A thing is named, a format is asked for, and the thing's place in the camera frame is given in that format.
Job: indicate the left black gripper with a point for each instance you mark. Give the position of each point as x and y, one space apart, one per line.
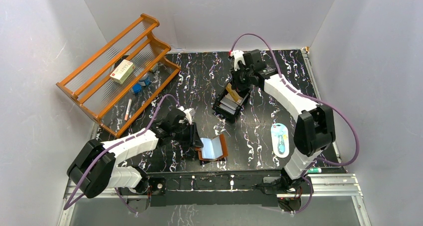
192 137

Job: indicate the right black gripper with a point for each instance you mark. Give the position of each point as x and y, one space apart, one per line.
236 85

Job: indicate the gold credit card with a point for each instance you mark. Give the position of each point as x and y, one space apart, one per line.
233 95

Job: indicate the brown leather card holder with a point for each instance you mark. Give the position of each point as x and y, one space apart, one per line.
213 149

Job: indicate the black card tray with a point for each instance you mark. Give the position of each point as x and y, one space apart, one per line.
245 94

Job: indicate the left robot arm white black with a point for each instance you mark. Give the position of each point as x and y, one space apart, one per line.
99 165

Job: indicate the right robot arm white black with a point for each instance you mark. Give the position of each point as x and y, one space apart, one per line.
314 124

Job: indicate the silver card in tray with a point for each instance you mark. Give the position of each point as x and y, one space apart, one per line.
229 106

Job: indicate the pink white pen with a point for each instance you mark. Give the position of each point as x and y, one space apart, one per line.
128 109

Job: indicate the blue small bottle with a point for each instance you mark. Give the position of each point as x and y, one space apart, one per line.
145 80

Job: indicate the blue small block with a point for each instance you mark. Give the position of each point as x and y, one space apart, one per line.
136 89

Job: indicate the orange wooden rack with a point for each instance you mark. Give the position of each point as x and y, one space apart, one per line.
90 85

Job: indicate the white red small box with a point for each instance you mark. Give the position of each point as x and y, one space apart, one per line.
122 71

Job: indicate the green white marker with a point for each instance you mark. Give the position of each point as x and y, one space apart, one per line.
314 170

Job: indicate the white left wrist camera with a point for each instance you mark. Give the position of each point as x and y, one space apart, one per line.
189 113

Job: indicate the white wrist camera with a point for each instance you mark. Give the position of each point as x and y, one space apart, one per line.
189 113
238 59

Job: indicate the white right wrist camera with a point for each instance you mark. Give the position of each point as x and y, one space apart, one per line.
238 59

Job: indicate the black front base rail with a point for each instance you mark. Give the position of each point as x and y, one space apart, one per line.
252 187

